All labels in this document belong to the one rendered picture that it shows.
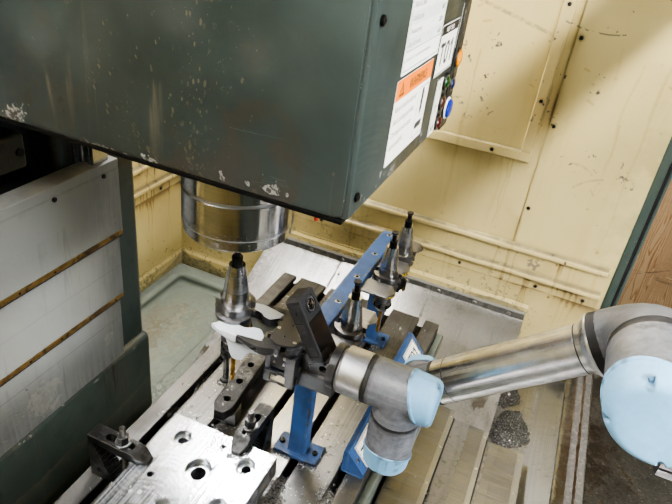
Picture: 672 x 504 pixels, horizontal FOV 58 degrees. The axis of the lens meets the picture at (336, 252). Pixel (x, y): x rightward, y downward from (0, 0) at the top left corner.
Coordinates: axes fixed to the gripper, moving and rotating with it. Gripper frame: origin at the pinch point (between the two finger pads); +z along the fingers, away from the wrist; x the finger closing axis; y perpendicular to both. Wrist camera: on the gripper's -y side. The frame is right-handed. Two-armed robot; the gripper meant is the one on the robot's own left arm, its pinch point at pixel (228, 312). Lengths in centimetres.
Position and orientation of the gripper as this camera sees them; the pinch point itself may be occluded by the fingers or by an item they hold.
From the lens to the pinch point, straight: 99.2
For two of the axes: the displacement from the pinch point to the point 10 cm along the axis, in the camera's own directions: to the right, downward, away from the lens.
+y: -1.2, 8.5, 5.1
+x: 3.9, -4.3, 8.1
